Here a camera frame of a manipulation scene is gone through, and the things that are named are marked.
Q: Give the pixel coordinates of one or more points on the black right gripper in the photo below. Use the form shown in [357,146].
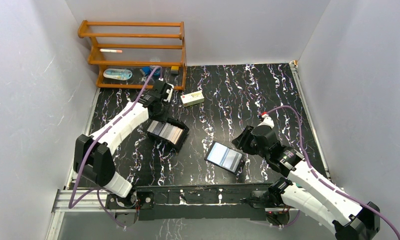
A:
[241,141]

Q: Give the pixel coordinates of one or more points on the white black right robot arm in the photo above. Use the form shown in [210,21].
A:
[304,188]

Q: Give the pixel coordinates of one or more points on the small yellow black block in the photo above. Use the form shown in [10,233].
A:
[174,70]

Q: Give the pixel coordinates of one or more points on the black card holder box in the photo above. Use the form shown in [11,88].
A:
[172,131]

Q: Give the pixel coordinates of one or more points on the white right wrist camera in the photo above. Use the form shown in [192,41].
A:
[266,120]

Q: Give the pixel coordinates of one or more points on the blue white plastic package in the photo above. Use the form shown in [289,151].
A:
[118,74]

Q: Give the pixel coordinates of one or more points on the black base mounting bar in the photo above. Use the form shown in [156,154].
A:
[219,201]

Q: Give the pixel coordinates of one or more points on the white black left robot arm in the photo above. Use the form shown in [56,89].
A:
[93,155]

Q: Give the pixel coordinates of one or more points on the wooden shelf rack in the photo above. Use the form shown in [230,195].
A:
[139,41]

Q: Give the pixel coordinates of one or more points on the small blue block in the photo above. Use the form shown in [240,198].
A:
[145,71]

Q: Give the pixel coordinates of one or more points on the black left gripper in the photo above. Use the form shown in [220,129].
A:
[162,87]

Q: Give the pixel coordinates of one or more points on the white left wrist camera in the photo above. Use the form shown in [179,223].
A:
[168,93]

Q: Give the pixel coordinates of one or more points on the white green red carton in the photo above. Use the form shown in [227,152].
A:
[192,98]

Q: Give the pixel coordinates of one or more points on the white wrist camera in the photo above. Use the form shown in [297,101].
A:
[266,120]
[168,93]

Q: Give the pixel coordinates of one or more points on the white pink marker pen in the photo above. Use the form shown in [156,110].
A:
[103,50]

